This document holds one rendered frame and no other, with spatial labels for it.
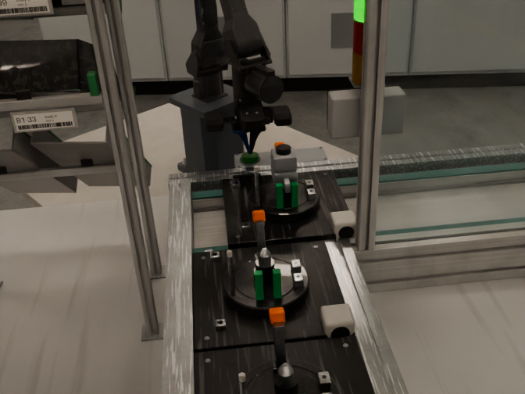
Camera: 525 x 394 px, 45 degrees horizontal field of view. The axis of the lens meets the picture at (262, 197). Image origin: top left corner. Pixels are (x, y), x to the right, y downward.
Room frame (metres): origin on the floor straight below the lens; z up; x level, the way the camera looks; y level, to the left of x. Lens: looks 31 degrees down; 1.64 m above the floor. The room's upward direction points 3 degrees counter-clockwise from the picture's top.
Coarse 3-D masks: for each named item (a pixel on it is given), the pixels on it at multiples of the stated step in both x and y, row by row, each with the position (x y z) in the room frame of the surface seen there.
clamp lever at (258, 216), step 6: (258, 210) 0.88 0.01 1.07; (252, 216) 0.88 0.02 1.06; (258, 216) 0.87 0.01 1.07; (264, 216) 0.87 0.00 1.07; (258, 222) 0.85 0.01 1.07; (264, 222) 0.85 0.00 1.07; (258, 228) 0.87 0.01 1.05; (258, 234) 0.86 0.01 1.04; (264, 234) 0.86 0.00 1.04; (258, 240) 0.86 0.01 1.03; (264, 240) 0.86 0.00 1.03; (258, 246) 0.86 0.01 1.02; (264, 246) 0.86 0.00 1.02; (258, 252) 0.85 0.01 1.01
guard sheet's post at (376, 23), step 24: (384, 0) 0.91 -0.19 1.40; (384, 24) 0.91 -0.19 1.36; (384, 48) 0.91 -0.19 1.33; (384, 72) 0.91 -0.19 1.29; (360, 120) 0.93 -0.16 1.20; (360, 144) 0.93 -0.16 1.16; (360, 168) 0.92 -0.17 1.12; (360, 192) 0.91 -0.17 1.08; (360, 216) 0.91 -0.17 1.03; (360, 240) 0.91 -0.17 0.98
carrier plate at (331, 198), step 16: (304, 176) 1.17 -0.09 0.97; (320, 176) 1.16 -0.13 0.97; (224, 192) 1.12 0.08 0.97; (240, 192) 1.11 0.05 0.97; (320, 192) 1.10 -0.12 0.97; (336, 192) 1.09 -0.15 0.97; (224, 208) 1.06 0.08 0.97; (240, 208) 1.05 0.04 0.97; (320, 208) 1.04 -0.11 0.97; (336, 208) 1.03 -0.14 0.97; (240, 224) 0.99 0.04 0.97; (272, 224) 0.99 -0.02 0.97; (288, 224) 0.99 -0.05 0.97; (304, 224) 0.98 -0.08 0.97; (320, 224) 0.98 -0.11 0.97; (240, 240) 0.94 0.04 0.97; (272, 240) 0.94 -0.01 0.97; (288, 240) 0.94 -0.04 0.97; (304, 240) 0.94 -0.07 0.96; (320, 240) 0.95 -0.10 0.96
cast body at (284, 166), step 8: (280, 144) 1.07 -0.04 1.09; (272, 152) 1.06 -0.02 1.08; (280, 152) 1.05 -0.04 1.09; (288, 152) 1.05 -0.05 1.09; (272, 160) 1.06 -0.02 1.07; (280, 160) 1.04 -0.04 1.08; (288, 160) 1.04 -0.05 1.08; (296, 160) 1.04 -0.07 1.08; (272, 168) 1.07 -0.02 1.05; (280, 168) 1.04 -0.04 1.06; (288, 168) 1.04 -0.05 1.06; (296, 168) 1.04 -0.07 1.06; (272, 176) 1.07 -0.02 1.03; (280, 176) 1.03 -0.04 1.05; (288, 176) 1.03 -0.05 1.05; (296, 176) 1.03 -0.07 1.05; (288, 184) 1.01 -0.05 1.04; (288, 192) 1.01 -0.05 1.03
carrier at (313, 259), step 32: (192, 256) 0.90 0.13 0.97; (224, 256) 0.90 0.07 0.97; (256, 256) 0.85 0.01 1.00; (288, 256) 0.89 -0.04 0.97; (320, 256) 0.88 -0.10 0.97; (224, 288) 0.79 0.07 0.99; (256, 288) 0.75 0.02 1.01; (288, 288) 0.78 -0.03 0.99; (320, 288) 0.80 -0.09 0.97; (256, 320) 0.73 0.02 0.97; (288, 320) 0.73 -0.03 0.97; (320, 320) 0.72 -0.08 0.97; (352, 320) 0.70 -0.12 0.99
